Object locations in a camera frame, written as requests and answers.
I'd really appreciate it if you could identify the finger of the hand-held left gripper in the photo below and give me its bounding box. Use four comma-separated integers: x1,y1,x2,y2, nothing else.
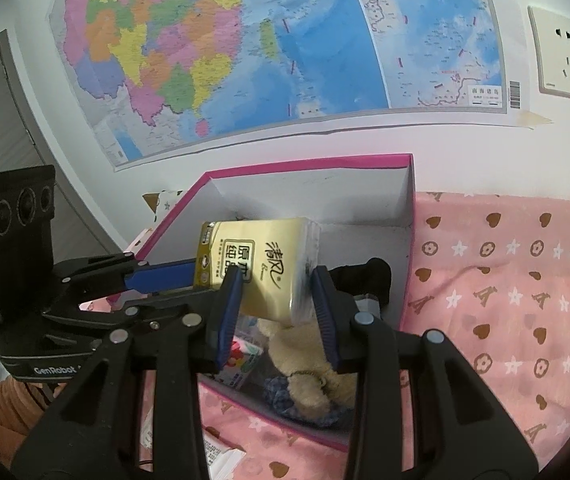
41,294,214,334
52,253,200,304

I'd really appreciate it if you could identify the pink cardboard box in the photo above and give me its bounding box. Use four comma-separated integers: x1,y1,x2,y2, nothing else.
107,154,416,453

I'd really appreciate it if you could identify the colourful wall map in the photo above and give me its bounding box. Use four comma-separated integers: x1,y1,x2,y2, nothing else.
50,0,390,171

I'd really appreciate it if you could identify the blue checked cloth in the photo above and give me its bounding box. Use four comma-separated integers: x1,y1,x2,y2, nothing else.
262,375,353,428

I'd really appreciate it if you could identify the blue sea wall map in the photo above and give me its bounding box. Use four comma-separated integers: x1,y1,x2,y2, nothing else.
342,0,553,131

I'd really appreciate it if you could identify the white wall socket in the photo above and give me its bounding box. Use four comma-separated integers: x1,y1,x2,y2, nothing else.
529,5,570,101

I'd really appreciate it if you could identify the white printed packet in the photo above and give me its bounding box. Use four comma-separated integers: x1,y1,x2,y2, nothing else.
140,405,246,480

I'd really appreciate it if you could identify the beige plush toy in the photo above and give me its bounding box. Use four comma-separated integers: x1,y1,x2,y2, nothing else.
257,317,358,418

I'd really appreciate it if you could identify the yellow tissue pack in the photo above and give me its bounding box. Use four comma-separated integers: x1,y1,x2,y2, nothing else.
192,216,323,331

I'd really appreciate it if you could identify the pink printed blanket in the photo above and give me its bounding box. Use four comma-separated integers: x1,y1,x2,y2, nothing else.
142,190,570,480

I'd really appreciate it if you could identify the black cloth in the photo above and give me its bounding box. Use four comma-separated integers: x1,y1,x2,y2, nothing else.
327,257,393,306

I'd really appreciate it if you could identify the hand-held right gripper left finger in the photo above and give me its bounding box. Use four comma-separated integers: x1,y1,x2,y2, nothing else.
12,265,244,480

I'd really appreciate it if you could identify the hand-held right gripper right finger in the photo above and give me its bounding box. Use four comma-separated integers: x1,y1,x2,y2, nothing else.
311,265,538,480

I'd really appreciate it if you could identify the person's left forearm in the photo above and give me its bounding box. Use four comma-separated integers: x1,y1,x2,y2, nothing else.
0,374,68,438

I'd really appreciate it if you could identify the cartoon print tissue pack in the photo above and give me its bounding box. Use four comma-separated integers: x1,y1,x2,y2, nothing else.
217,335,266,391

